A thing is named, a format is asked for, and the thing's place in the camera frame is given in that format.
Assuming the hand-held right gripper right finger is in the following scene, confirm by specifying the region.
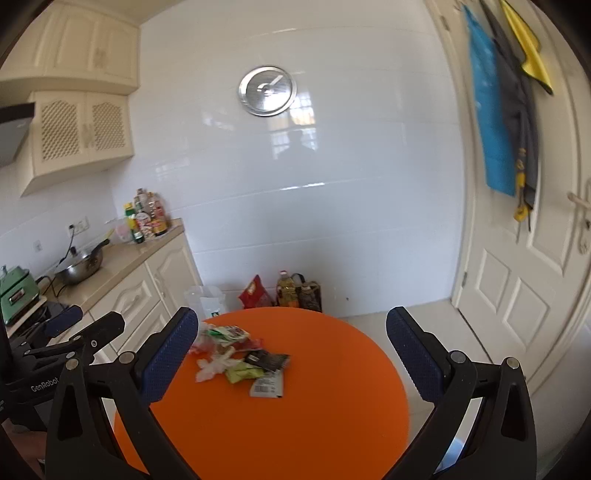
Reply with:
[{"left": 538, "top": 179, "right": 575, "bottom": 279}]
[{"left": 386, "top": 306, "right": 539, "bottom": 480}]

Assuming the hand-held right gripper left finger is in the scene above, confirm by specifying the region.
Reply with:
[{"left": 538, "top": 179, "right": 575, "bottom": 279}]
[{"left": 45, "top": 306, "right": 204, "bottom": 480}]

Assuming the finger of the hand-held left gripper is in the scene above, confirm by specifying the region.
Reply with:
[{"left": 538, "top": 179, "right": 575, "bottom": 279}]
[
  {"left": 25, "top": 311, "right": 126, "bottom": 366},
  {"left": 11, "top": 305, "right": 84, "bottom": 350}
]

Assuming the clear plastic bag red print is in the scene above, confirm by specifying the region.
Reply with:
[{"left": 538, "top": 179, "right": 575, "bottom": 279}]
[{"left": 190, "top": 323, "right": 236, "bottom": 384}]

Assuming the yellow green wrapper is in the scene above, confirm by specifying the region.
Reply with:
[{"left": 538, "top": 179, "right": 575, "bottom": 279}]
[{"left": 225, "top": 361, "right": 265, "bottom": 384}]

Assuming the white barcode wrapper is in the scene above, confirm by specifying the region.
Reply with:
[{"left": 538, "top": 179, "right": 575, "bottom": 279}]
[{"left": 250, "top": 370, "right": 284, "bottom": 398}]

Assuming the dark foil wrapper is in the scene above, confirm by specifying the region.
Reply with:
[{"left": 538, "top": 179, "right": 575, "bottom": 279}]
[{"left": 244, "top": 350, "right": 291, "bottom": 372}]

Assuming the cream base cabinet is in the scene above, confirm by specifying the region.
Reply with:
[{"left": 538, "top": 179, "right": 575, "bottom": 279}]
[{"left": 28, "top": 219, "right": 204, "bottom": 370}]

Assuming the green kitchen appliance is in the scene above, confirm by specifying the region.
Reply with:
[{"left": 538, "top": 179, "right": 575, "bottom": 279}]
[{"left": 0, "top": 265, "right": 35, "bottom": 324}]

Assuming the clear plastic floor bag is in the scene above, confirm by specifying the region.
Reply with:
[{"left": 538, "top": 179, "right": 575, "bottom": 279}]
[{"left": 185, "top": 285, "right": 227, "bottom": 319}]

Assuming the red packet bag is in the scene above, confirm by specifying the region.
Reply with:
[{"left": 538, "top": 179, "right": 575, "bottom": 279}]
[{"left": 238, "top": 274, "right": 273, "bottom": 309}]

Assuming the white panel door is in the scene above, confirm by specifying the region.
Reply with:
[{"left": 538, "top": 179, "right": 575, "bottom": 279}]
[{"left": 425, "top": 0, "right": 591, "bottom": 398}]

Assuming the dark bag with bottle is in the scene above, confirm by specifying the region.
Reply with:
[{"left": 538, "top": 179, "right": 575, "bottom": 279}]
[{"left": 295, "top": 274, "right": 322, "bottom": 313}]

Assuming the bottle with white red label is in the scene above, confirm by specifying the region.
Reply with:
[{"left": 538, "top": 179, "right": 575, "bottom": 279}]
[{"left": 134, "top": 189, "right": 155, "bottom": 241}]

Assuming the cooking oil bottle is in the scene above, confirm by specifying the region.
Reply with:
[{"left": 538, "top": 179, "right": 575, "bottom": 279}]
[{"left": 276, "top": 270, "right": 300, "bottom": 308}]

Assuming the cream lattice door cabinet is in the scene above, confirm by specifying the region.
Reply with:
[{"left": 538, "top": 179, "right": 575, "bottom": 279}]
[{"left": 21, "top": 90, "right": 136, "bottom": 197}]

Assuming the grey range hood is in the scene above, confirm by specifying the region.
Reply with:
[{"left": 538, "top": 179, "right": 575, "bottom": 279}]
[{"left": 0, "top": 102, "right": 36, "bottom": 168}]

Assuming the grey apron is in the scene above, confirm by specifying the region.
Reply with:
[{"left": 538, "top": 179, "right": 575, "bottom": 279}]
[{"left": 480, "top": 0, "right": 540, "bottom": 232}]

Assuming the blue apron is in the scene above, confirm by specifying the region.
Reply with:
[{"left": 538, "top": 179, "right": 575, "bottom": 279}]
[{"left": 462, "top": 4, "right": 516, "bottom": 197}]

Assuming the cream upper cabinet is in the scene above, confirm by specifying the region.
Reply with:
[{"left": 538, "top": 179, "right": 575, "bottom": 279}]
[{"left": 0, "top": 0, "right": 140, "bottom": 90}]

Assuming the round metal lid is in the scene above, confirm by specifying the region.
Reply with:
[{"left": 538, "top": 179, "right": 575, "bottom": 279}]
[{"left": 238, "top": 65, "right": 297, "bottom": 117}]

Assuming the yellow cloth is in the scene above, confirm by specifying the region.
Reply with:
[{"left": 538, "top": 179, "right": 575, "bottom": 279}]
[{"left": 499, "top": 0, "right": 554, "bottom": 95}]

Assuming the steel wok black handle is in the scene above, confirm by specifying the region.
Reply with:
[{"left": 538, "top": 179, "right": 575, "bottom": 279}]
[{"left": 54, "top": 239, "right": 110, "bottom": 285}]

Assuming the black power cable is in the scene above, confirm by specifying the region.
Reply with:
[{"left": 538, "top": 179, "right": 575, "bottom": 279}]
[{"left": 48, "top": 226, "right": 77, "bottom": 296}]

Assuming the metal door handle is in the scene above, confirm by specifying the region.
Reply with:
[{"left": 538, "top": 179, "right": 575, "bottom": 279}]
[{"left": 567, "top": 180, "right": 591, "bottom": 254}]

